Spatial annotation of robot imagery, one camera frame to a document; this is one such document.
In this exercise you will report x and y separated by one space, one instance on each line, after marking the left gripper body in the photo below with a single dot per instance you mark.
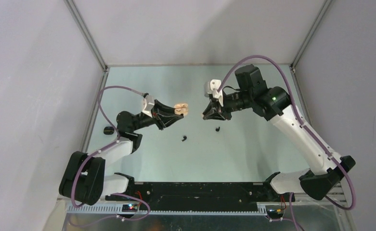
156 118

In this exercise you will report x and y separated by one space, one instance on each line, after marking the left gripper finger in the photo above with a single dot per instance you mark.
168 120
162 109

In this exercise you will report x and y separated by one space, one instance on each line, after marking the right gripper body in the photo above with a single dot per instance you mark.
238 100

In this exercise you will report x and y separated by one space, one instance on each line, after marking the pink earbud charging case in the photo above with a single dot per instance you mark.
181 109

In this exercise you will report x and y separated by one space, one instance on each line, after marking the black earbud charging case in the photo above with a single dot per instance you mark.
109 130

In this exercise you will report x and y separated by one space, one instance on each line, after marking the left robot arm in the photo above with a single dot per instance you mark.
85 181

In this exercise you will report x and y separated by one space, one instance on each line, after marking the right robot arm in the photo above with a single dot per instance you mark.
326 167

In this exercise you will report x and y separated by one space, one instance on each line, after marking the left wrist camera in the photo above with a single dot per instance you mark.
148 104

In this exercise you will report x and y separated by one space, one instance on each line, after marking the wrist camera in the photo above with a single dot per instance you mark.
148 104
212 90

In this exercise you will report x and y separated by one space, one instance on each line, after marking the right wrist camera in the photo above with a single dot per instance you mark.
212 90

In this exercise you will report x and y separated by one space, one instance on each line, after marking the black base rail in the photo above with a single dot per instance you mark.
202 196

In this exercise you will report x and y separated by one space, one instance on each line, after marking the aluminium frame profile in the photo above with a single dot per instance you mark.
80 22

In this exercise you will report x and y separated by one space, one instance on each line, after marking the grey cable duct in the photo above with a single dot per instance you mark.
121 209

